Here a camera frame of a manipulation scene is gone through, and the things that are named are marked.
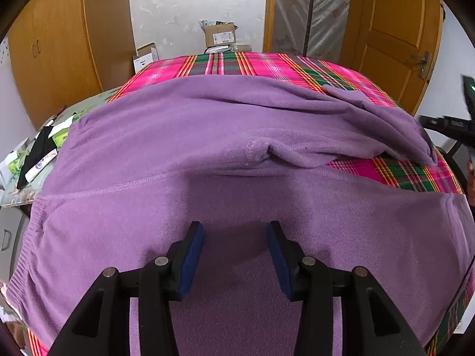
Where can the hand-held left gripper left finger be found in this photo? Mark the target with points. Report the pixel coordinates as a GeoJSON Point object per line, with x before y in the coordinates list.
{"type": "Point", "coordinates": [193, 259]}

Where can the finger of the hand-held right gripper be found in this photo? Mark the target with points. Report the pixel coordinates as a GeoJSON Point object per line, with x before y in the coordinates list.
{"type": "Point", "coordinates": [432, 121]}

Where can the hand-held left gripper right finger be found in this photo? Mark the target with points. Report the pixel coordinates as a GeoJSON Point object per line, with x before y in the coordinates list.
{"type": "Point", "coordinates": [276, 259]}

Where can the purple sweater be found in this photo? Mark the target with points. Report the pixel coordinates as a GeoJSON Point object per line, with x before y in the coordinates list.
{"type": "Point", "coordinates": [148, 155]}

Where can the person's right hand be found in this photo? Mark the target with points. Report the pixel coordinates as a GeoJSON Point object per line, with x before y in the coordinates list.
{"type": "Point", "coordinates": [471, 185]}

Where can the wooden door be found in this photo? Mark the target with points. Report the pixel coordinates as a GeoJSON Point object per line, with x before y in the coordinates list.
{"type": "Point", "coordinates": [389, 26]}

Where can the clear plastic curtain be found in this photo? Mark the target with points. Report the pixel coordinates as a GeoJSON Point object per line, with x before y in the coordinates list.
{"type": "Point", "coordinates": [293, 15]}

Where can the green tissue pack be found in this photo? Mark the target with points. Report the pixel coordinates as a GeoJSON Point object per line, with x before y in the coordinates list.
{"type": "Point", "coordinates": [61, 137]}
{"type": "Point", "coordinates": [15, 163]}

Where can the pink plaid blanket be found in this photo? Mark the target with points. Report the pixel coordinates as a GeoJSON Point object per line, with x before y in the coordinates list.
{"type": "Point", "coordinates": [259, 65]}

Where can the white printed packet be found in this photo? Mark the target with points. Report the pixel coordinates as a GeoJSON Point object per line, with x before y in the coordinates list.
{"type": "Point", "coordinates": [39, 163]}

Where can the white drawer cabinet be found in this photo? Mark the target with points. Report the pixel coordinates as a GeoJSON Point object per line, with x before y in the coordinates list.
{"type": "Point", "coordinates": [11, 237]}

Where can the floral top side table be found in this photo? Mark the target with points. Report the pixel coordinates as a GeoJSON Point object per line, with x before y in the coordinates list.
{"type": "Point", "coordinates": [89, 105]}

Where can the black cloth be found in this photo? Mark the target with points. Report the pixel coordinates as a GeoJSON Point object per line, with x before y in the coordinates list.
{"type": "Point", "coordinates": [37, 148]}

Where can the white cardboard box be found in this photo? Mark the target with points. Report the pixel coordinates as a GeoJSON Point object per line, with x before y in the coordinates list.
{"type": "Point", "coordinates": [144, 59]}

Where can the clear wrapped parcel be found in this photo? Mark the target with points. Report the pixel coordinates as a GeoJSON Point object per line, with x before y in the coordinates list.
{"type": "Point", "coordinates": [239, 47]}

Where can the brown cardboard box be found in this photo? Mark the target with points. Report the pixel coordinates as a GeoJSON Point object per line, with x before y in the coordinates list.
{"type": "Point", "coordinates": [219, 37]}

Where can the wooden wardrobe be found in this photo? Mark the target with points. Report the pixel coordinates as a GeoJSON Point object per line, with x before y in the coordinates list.
{"type": "Point", "coordinates": [63, 44]}

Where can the wooden door frame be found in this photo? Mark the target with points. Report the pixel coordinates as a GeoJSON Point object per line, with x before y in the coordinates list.
{"type": "Point", "coordinates": [270, 7]}

